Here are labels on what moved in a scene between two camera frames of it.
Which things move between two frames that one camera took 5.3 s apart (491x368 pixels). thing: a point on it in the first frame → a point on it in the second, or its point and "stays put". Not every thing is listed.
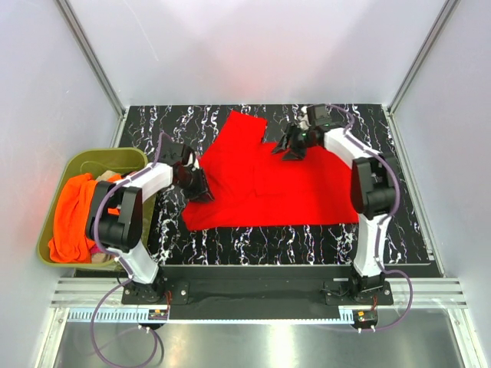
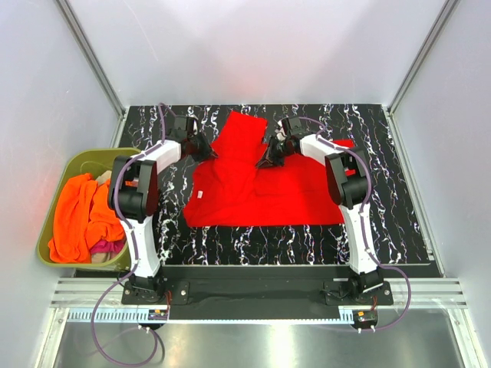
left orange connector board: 157,314 stays put
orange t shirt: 70,242 stays put
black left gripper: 202,192 → 206,154
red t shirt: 252,187 stays put
